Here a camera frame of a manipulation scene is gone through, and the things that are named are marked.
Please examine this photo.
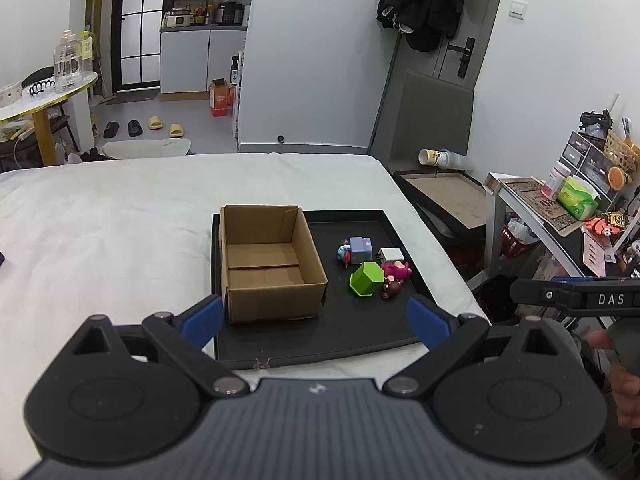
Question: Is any green hexagonal cup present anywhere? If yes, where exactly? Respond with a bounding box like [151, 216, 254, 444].
[348, 260, 385, 298]

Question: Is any red plastic basket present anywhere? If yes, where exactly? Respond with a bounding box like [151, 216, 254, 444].
[501, 222, 541, 260]

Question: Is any black frame with brown board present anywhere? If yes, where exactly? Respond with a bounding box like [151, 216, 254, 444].
[392, 169, 488, 241]

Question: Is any grey door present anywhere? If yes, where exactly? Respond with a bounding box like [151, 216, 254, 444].
[395, 0, 507, 92]

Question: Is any white floor mat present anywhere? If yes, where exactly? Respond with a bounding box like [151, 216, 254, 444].
[101, 139, 192, 160]

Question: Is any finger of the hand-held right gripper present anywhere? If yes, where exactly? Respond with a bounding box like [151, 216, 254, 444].
[510, 278, 578, 311]

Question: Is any grey drawer organizer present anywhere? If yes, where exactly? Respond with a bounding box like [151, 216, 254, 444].
[562, 131, 618, 197]

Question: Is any black-framed glass door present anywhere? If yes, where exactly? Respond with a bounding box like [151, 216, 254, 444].
[111, 0, 168, 94]

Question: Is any person's right hand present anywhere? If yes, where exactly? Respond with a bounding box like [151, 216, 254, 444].
[590, 332, 640, 429]

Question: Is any white kitchen cabinet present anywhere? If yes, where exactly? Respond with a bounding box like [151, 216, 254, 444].
[160, 27, 248, 101]

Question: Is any black door lock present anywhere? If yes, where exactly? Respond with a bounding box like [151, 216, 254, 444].
[446, 37, 476, 79]

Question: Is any round table with gold leg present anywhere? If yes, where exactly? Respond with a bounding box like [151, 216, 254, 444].
[0, 71, 99, 166]

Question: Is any magenta toy figure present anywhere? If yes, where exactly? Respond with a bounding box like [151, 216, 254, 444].
[381, 259, 413, 281]

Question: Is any pink bottle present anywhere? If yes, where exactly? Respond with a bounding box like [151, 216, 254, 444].
[541, 161, 571, 201]

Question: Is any white yellow container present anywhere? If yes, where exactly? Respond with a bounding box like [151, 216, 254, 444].
[418, 148, 476, 171]

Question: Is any black kitchen appliance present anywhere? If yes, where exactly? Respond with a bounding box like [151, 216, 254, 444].
[217, 2, 245, 26]

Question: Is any purple cube charger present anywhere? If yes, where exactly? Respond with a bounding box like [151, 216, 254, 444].
[349, 236, 374, 265]

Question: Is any orange cardboard box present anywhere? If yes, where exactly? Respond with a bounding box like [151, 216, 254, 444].
[209, 78, 236, 117]

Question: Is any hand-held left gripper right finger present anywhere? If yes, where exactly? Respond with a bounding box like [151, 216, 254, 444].
[384, 296, 567, 397]

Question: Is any black tray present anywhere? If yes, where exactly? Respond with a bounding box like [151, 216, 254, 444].
[210, 208, 436, 363]

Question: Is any patterned table mat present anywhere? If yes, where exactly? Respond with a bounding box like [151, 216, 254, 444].
[500, 176, 587, 237]

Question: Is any woven basket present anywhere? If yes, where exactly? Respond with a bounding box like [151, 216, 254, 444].
[603, 130, 640, 177]

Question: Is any brown cardboard box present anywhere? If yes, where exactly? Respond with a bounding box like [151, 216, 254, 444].
[220, 204, 329, 324]

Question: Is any white side table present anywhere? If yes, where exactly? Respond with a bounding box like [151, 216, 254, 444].
[484, 172, 640, 283]

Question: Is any large glass jar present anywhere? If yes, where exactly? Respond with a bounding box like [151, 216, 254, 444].
[52, 30, 84, 94]

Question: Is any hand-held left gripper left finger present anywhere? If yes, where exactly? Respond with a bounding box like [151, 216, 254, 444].
[70, 295, 251, 399]

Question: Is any green tissue pack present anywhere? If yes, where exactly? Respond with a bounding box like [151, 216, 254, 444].
[557, 176, 599, 221]

